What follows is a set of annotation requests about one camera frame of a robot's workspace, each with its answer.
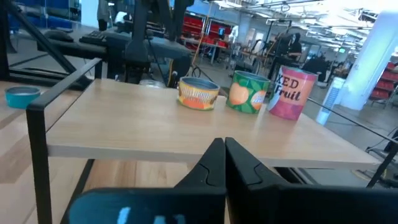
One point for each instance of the white round building column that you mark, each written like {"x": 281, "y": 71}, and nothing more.
{"x": 370, "y": 62}

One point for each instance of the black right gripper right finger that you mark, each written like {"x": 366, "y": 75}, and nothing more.
{"x": 280, "y": 208}

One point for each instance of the tall pink mixed fruit can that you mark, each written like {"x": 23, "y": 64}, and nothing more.
{"x": 290, "y": 93}

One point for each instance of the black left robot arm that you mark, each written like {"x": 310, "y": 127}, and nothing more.
{"x": 138, "y": 46}

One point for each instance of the black computer mouse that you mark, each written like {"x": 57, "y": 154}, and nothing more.
{"x": 59, "y": 35}

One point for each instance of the wooden shelf with black frame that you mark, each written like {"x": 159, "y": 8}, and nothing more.
{"x": 140, "y": 124}

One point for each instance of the black metal table frame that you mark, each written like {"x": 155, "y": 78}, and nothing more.
{"x": 3, "y": 46}

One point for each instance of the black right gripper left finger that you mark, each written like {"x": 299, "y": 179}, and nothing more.
{"x": 174, "y": 208}

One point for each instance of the red storage bin rack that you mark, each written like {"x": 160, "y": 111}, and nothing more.
{"x": 387, "y": 81}
{"x": 205, "y": 29}

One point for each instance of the short teal can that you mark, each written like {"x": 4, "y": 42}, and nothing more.
{"x": 21, "y": 98}

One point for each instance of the black computer keyboard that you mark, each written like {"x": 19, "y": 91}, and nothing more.
{"x": 93, "y": 37}

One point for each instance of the white standing appliance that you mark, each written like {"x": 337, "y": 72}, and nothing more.
{"x": 331, "y": 99}

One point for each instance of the dark green orange-print can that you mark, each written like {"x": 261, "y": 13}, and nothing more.
{"x": 247, "y": 93}

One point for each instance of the person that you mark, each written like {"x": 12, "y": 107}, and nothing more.
{"x": 102, "y": 15}
{"x": 293, "y": 48}

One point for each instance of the short yellow orange can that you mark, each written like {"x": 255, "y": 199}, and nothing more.
{"x": 198, "y": 96}

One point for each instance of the green exit sign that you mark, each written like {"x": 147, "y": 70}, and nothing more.
{"x": 342, "y": 50}

